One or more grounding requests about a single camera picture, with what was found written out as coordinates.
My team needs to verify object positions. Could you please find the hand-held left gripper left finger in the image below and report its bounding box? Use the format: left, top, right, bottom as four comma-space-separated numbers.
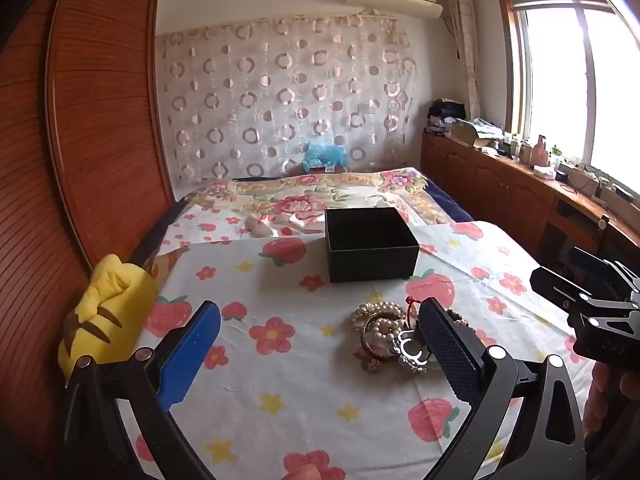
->
64, 301, 222, 480

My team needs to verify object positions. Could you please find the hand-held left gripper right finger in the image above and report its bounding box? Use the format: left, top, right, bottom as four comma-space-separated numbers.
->
418, 298, 586, 480

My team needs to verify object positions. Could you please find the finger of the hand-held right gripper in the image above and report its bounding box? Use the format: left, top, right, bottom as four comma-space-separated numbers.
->
530, 266, 640, 331
570, 247, 640, 306

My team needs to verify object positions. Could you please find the silver openwork ornament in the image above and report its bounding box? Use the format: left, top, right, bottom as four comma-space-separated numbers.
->
390, 330, 434, 374

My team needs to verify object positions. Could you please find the red string bracelet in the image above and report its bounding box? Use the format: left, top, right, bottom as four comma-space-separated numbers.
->
402, 296, 422, 332

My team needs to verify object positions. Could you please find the white pearl necklace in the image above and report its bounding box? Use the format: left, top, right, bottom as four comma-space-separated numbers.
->
352, 300, 418, 356

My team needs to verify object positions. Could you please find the gold bangle bracelet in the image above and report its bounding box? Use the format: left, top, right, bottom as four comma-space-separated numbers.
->
360, 314, 402, 362

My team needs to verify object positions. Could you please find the black square box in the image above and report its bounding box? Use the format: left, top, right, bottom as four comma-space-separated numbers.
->
324, 206, 420, 283

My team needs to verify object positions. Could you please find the person's right hand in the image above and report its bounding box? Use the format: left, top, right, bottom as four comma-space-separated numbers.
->
585, 360, 640, 433

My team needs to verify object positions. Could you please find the yellow plush toy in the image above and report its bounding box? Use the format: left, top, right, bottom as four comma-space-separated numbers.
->
57, 254, 159, 376

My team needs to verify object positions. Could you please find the strawberry print cloth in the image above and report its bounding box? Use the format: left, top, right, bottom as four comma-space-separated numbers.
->
115, 220, 596, 480

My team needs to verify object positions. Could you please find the brown wooden cabinet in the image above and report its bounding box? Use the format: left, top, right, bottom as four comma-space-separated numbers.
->
421, 130, 640, 283

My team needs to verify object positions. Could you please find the open cardboard box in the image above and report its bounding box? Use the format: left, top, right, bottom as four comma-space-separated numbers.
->
450, 117, 504, 149

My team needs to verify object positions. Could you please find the window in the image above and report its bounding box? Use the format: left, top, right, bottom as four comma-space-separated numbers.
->
495, 0, 640, 202

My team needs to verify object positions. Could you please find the floral quilt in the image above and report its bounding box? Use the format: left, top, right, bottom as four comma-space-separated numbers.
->
165, 166, 476, 261

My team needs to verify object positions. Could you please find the pile of dark clothes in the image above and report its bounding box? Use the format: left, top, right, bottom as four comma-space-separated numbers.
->
427, 99, 467, 134

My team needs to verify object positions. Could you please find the blue plastic bag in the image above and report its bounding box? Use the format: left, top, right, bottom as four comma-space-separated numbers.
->
301, 140, 347, 172

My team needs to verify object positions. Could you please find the pale window curtain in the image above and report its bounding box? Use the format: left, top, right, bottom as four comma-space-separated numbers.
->
444, 0, 484, 122

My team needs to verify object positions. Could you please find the brown wooden wardrobe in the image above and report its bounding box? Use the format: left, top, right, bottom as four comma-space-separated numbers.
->
0, 0, 177, 461

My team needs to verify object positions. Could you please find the circle patterned curtain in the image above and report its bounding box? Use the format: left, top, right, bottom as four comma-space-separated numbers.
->
156, 14, 419, 184

